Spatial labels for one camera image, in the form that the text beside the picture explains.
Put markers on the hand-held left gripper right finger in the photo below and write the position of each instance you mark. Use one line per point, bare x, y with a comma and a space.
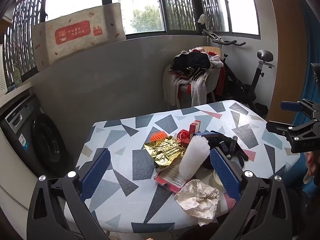
225, 172

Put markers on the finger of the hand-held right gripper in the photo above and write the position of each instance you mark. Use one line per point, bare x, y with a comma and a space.
277, 127
290, 105

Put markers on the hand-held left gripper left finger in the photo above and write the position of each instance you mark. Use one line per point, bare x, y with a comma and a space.
96, 172

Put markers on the black glove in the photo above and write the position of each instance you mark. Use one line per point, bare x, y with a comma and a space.
225, 145

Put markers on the white foam net sleeve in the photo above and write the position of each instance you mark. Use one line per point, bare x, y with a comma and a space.
193, 157

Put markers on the white paper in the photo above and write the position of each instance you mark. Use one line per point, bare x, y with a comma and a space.
197, 200

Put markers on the blue cardboard box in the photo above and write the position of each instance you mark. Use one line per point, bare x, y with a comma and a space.
207, 134

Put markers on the gold foil wrapper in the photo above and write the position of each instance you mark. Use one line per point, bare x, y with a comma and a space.
165, 151

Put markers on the person's right hand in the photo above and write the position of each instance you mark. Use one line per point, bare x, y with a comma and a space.
312, 166

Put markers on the blue curtain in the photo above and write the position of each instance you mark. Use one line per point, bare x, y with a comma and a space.
308, 42

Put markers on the geometric patterned tablecloth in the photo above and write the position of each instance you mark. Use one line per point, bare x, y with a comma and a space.
140, 160

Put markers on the black exercise bike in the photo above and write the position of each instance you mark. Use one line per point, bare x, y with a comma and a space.
246, 90

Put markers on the small red box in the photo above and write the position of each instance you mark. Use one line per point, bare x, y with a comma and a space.
195, 128

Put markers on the red plastic blister package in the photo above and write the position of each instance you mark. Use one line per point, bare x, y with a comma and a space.
167, 180

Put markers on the dark grey washing machine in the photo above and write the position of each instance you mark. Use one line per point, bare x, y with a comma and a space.
37, 140

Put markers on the orange foam fruit net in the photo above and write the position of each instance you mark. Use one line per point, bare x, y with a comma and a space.
158, 136

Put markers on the red cloth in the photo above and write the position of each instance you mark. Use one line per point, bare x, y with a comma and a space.
220, 80

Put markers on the beige chair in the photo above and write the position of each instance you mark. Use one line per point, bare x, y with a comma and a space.
212, 80

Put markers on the white fluffy towel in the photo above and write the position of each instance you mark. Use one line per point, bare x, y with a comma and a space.
198, 92

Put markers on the white fuzzy garment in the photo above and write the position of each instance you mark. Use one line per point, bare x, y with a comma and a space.
217, 61

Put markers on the black striped garment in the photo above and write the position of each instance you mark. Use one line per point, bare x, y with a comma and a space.
192, 62

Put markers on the white perforated basket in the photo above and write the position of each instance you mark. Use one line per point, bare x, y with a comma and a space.
2, 72

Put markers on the window with patterned grille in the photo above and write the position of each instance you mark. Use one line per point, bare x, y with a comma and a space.
162, 5

